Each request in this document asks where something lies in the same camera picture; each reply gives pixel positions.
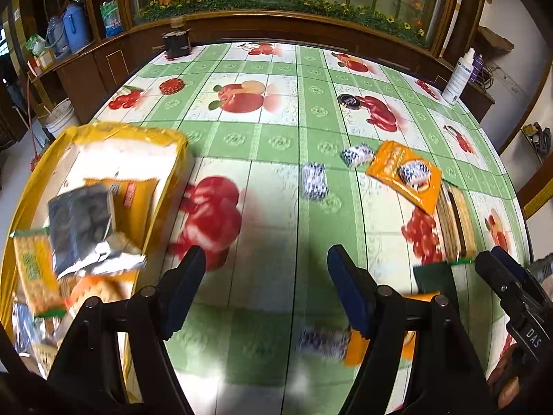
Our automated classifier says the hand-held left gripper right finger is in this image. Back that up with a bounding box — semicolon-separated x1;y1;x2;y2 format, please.
327;244;491;415

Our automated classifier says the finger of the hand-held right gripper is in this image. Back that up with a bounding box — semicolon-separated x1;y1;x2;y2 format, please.
475;251;541;312
493;246;536;290

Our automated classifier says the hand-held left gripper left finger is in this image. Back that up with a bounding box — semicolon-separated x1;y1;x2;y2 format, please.
45;246;207;415

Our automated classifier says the white black milk candy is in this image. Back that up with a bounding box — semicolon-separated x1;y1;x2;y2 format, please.
301;162;330;202
297;326;352;360
397;160;430;191
340;144;374;169

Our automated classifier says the small orange cow-print packet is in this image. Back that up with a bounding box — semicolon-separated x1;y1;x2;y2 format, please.
343;292;439;366

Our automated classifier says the dark green snack packet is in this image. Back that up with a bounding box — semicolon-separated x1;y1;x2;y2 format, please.
412;260;454;295

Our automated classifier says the clear green-edged cracker packet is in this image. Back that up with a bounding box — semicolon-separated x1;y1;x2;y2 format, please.
434;182;478;264

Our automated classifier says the large orange cracker packet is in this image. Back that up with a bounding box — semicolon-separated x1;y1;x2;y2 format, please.
60;272;139;312

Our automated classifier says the orange yellow-label cracker packet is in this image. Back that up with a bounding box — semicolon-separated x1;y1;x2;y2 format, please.
84;177;160;247

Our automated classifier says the silver foil packet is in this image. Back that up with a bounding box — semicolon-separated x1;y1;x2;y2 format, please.
47;184;148;275
11;303;44;357

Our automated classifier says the plain orange snack packet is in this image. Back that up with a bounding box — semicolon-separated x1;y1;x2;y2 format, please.
366;140;443;216

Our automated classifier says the yellow green cracker packet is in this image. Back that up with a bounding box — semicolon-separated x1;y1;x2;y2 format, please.
11;228;66;317

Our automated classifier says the brown label snack packet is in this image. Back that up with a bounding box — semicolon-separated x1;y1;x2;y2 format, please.
32;341;61;377

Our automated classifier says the yellow cardboard box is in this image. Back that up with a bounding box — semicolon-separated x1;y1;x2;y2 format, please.
0;122;195;403

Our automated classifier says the person's right hand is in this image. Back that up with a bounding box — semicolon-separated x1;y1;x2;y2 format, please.
488;341;525;411

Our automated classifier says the fruit print tablecloth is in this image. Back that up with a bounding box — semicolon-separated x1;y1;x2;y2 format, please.
88;42;530;415

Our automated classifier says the white spray bottle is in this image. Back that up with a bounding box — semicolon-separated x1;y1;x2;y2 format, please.
441;47;476;105

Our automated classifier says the red broom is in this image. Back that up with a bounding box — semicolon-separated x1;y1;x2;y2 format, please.
24;73;44;171

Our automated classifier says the white plastic bucket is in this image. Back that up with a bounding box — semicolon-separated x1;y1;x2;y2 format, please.
43;99;82;138

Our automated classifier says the wooden sideboard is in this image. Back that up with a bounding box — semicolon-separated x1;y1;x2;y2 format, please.
30;9;495;126

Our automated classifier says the dark ink bottle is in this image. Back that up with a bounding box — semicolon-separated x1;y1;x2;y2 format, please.
162;16;193;59

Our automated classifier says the white yellow rolled tube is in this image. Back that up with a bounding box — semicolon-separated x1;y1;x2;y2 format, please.
438;0;467;59

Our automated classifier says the blue thermos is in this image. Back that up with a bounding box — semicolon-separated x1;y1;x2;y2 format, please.
63;0;91;53

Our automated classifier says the grey thermos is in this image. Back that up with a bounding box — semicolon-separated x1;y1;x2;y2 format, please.
45;15;70;59

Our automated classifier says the green white packet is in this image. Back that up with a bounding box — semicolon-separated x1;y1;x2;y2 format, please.
25;35;46;57

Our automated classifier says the brown wooden wall shelf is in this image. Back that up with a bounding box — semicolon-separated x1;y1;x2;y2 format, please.
477;26;515;53

